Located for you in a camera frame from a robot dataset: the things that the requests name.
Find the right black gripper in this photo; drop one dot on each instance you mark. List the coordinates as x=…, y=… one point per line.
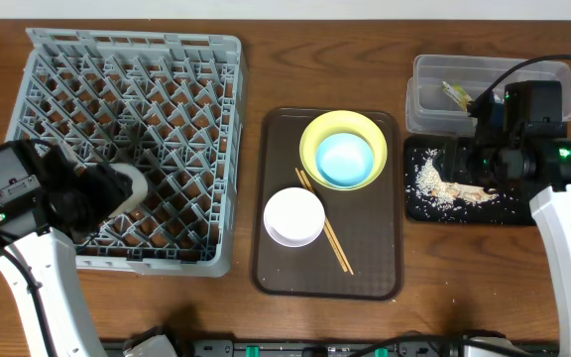
x=449, y=164

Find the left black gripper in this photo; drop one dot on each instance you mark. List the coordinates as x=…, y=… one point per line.
x=103, y=187

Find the pile of rice grains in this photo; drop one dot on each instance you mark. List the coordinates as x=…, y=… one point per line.
x=429, y=186

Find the green snack wrapper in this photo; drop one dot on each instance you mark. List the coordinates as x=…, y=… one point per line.
x=457, y=94

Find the light blue bowl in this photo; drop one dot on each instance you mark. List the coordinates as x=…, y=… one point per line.
x=344, y=159

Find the white cup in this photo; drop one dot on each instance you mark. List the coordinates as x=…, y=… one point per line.
x=138, y=185

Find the yellow plate bowl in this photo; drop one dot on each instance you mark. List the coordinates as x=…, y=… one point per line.
x=342, y=121

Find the white pink bowl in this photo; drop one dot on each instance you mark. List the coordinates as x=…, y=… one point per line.
x=294, y=217

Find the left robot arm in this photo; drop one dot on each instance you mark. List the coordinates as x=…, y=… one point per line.
x=41, y=273

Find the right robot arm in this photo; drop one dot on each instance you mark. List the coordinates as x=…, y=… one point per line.
x=549, y=196

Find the black food waste tray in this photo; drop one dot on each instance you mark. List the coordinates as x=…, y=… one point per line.
x=507, y=209

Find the nut shell scraps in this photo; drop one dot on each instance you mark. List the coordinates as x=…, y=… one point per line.
x=468, y=193

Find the clear plastic bin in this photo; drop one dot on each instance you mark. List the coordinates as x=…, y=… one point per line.
x=430, y=111

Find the brown serving tray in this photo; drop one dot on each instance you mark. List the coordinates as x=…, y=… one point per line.
x=366, y=221

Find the wooden chopstick right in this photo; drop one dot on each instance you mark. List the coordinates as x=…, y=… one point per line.
x=328, y=229

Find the grey plastic dish rack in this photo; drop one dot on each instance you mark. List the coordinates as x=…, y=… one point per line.
x=173, y=106

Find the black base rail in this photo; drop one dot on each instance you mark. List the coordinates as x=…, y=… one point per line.
x=228, y=346

